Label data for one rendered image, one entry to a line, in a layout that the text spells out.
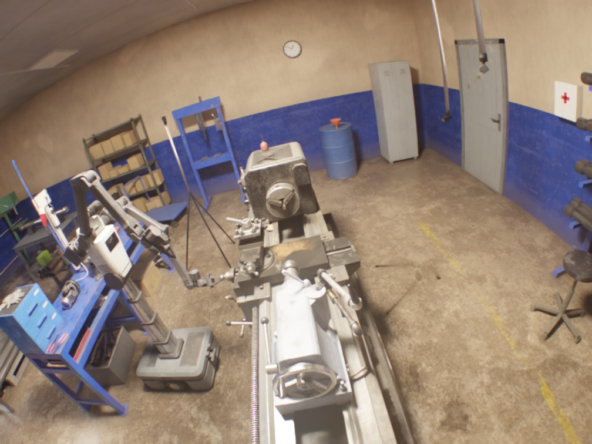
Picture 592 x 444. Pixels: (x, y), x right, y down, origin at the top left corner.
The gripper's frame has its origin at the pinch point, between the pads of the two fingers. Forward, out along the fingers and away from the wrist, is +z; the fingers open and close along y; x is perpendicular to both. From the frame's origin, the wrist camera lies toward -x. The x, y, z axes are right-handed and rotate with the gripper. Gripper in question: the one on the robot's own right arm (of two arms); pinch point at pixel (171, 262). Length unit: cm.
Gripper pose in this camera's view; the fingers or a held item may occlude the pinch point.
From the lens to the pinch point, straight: 163.7
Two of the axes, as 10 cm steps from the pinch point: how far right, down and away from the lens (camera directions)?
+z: 6.7, 6.4, 3.8
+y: -0.2, -4.9, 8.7
